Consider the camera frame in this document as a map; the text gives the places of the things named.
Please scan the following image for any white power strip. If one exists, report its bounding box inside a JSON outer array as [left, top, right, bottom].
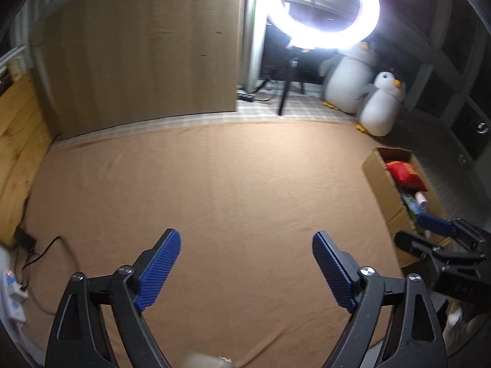
[[0, 268, 29, 323]]

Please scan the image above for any person's right hand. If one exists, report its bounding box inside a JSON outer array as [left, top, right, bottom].
[[447, 302, 475, 331]]

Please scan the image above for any cardboard box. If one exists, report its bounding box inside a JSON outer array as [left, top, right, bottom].
[[362, 147, 455, 269]]

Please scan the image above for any large penguin plush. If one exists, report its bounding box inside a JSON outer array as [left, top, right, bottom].
[[318, 40, 378, 113]]

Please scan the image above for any green tube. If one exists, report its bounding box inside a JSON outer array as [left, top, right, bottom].
[[402, 195, 423, 223]]

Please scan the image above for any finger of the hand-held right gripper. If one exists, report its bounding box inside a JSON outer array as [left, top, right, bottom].
[[394, 230, 480, 273], [417, 213, 491, 254]]

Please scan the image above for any red fabric pouch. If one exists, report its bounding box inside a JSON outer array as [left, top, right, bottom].
[[385, 160, 428, 192]]

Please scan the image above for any wooden wardrobe panel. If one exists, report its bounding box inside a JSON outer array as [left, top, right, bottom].
[[29, 0, 244, 140]]

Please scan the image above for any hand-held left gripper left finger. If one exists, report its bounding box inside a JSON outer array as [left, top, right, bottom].
[[45, 228, 182, 368]]

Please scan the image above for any ring light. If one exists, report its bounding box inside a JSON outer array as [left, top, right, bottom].
[[265, 0, 380, 50]]

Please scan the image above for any small penguin plush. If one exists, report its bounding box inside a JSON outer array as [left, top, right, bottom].
[[355, 70, 407, 136]]

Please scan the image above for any dark cabinet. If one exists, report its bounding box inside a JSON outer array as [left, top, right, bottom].
[[445, 96, 491, 169]]

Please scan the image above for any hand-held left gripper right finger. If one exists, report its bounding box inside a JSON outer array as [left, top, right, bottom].
[[312, 231, 449, 368]]

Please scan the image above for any black charger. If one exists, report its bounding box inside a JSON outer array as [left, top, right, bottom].
[[14, 228, 37, 251]]

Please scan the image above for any black cable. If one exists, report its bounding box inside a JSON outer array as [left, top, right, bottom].
[[21, 236, 83, 315]]

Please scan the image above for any white door frame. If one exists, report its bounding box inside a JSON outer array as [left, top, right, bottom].
[[240, 0, 269, 93]]

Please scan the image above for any black tripod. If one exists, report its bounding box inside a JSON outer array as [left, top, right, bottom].
[[255, 48, 307, 116]]

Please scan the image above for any wooden headboard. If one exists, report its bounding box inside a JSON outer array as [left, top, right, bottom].
[[0, 71, 54, 246]]

